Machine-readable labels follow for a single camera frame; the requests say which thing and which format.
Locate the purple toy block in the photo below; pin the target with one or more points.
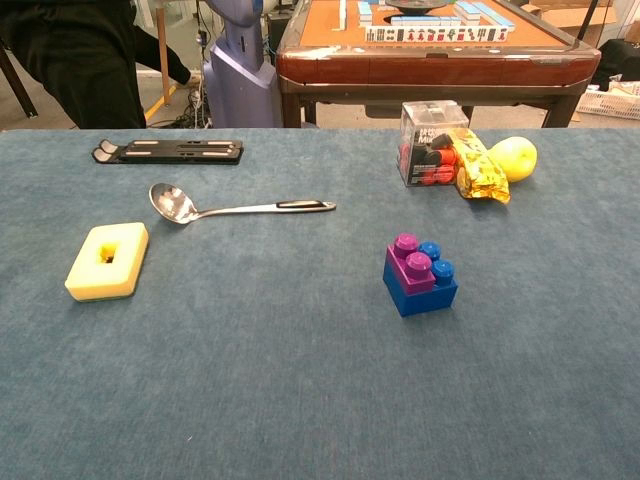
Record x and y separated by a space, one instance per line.
417 280

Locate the blue building block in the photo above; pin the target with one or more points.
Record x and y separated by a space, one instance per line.
420 300

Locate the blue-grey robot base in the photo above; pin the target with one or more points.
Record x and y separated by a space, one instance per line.
240 85

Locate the blue felt table cloth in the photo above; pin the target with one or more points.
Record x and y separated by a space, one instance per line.
300 375

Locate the clear box of markers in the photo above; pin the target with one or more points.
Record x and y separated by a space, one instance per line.
425 150

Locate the steel ladle black grip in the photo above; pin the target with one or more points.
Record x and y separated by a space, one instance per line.
170 202

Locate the black folding stand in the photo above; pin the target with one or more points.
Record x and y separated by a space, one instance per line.
175 152

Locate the gold snack packet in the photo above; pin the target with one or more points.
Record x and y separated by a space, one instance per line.
480 170

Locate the brown mahjong table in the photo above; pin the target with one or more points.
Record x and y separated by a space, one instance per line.
425 70

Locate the yellow round fruit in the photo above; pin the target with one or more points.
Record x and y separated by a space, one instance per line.
520 157

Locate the blue-backed mahjong tile stack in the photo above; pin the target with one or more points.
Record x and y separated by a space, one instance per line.
425 20
365 12
482 14

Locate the row of face-up mahjong tiles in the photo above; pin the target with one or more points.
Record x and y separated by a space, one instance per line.
435 35

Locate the yellow sponge with hole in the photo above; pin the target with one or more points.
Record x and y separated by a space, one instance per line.
85 280

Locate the black dish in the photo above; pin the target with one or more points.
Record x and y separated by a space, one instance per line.
420 5

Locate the person in black trousers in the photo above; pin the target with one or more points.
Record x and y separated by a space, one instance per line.
75 50

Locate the white plastic basket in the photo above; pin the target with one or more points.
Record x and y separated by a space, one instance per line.
610 105

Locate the cardboard box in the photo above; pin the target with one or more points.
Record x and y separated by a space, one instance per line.
565 15

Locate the dark slanted furniture leg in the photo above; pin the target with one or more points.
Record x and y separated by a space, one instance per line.
20 85

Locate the black bag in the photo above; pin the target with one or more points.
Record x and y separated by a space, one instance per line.
620 60

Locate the black slanted pole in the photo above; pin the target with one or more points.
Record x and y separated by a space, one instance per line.
590 15

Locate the wooden post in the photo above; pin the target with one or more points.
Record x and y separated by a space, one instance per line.
161 20

